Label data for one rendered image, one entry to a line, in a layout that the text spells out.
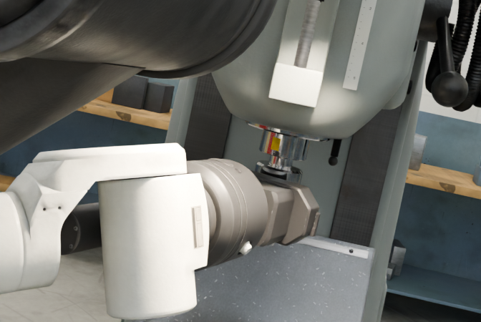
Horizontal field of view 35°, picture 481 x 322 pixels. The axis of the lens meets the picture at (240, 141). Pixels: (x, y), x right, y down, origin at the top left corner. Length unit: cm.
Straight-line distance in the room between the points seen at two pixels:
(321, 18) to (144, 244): 23
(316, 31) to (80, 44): 41
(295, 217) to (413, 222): 440
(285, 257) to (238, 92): 50
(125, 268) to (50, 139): 474
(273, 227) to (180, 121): 50
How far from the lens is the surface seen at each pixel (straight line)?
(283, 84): 62
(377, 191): 114
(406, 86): 87
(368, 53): 67
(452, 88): 64
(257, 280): 113
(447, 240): 515
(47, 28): 20
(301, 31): 62
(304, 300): 113
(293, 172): 74
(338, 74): 66
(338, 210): 114
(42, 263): 50
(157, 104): 455
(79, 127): 519
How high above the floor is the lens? 138
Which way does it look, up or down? 7 degrees down
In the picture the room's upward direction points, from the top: 12 degrees clockwise
